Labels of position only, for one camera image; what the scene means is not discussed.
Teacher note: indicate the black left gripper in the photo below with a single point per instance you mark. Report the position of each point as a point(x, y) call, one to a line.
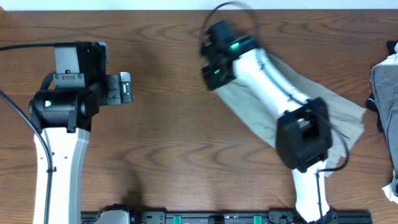
point(114, 96)

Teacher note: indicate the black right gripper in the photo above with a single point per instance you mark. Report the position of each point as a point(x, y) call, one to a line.
point(209, 82)

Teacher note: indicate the khaki shorts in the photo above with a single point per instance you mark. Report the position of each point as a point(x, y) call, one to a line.
point(346, 115)

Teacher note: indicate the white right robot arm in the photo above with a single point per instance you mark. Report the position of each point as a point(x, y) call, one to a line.
point(303, 135)

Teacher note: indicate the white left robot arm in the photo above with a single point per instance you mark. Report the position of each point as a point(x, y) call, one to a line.
point(61, 112)

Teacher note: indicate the grey folded garment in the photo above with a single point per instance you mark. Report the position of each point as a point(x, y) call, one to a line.
point(387, 99)

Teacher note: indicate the white cloth at edge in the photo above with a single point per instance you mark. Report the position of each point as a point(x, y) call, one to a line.
point(390, 189)

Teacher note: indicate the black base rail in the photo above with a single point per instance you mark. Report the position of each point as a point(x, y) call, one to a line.
point(217, 217)

